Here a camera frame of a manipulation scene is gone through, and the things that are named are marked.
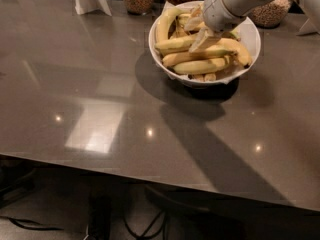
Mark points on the white ceramic bowl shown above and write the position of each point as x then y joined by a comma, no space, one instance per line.
250,38

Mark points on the yellow banana left curved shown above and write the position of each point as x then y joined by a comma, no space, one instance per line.
168,26

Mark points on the small bananas underneath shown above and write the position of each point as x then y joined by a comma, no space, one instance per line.
204,77

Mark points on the yellow banana front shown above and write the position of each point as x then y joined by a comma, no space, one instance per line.
203,66

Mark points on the glass jar of nuts right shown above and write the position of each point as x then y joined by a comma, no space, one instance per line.
271,14

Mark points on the yellow banana lower long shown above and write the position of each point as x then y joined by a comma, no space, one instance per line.
214,51

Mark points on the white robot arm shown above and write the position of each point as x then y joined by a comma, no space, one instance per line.
311,9

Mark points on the yellow banana top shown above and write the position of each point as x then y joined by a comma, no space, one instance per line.
183,19

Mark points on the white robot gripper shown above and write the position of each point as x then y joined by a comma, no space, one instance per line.
216,13

